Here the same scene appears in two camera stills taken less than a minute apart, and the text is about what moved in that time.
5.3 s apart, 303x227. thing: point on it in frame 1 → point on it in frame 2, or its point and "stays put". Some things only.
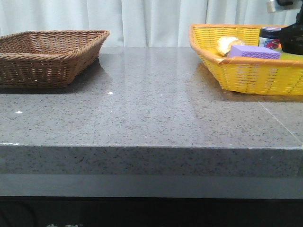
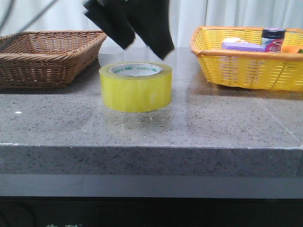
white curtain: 137,23 stays put
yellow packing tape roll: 288,56 → 136,87
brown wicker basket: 42,59 stays put
